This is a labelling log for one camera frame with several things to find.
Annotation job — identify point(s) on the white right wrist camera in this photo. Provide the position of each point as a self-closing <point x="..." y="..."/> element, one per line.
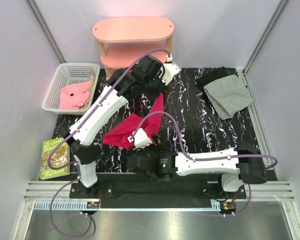
<point x="141" y="139"/>

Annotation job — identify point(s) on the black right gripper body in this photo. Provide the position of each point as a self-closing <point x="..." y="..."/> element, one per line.
<point x="153" y="152"/>

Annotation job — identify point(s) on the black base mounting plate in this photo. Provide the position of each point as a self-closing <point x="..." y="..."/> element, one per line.
<point x="138" y="191"/>

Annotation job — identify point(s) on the green treehouse book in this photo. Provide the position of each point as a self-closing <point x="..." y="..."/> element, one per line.
<point x="59" y="158"/>

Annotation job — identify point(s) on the black folded t-shirt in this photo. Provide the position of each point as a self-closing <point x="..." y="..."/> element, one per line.
<point x="213" y="75"/>

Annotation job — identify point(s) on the pink three-tier shelf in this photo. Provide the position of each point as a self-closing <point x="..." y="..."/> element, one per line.
<point x="121" y="40"/>

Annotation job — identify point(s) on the beige cloth in basket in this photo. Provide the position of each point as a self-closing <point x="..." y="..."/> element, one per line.
<point x="88" y="90"/>

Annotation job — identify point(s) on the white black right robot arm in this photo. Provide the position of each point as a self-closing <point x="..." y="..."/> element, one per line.
<point x="237" y="166"/>

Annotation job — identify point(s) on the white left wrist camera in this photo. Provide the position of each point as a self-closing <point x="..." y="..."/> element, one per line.
<point x="170" y="71"/>

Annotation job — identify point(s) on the light pink cloth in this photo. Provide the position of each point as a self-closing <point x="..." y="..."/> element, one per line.
<point x="73" y="96"/>

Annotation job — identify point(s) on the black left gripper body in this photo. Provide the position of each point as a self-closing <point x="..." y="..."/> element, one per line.
<point x="153" y="86"/>

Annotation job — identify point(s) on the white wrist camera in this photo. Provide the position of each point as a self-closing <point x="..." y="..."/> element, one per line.
<point x="170" y="71"/>
<point x="141" y="139"/>

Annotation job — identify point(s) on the aluminium frame rail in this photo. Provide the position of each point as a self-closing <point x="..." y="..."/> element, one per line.
<point x="60" y="196"/>

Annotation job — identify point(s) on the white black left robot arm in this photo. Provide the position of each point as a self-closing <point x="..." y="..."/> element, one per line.
<point x="149" y="77"/>

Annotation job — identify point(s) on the white plastic basket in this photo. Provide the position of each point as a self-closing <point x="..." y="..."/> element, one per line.
<point x="65" y="74"/>

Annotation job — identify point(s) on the grey folded t-shirt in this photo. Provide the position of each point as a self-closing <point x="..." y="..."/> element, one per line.
<point x="228" y="96"/>

